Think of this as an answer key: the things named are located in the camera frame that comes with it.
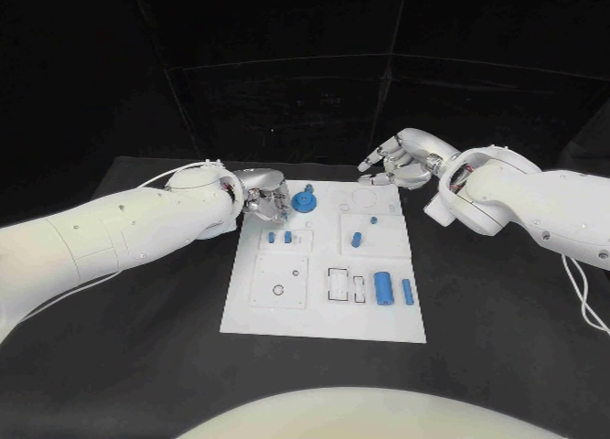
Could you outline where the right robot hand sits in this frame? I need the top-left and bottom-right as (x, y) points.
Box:
(357, 127), (462, 190)

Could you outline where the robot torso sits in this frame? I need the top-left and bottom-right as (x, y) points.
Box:
(176, 386), (569, 439)

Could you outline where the white task board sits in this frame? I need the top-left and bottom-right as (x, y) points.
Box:
(220, 179), (429, 344)

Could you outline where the large blue cylinder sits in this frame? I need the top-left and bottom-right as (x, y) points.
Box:
(372, 271), (396, 306)

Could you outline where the blue gear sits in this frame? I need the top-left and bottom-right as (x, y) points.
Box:
(290, 183), (321, 214)

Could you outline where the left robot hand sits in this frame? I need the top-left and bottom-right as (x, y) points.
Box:
(233, 167), (293, 226)

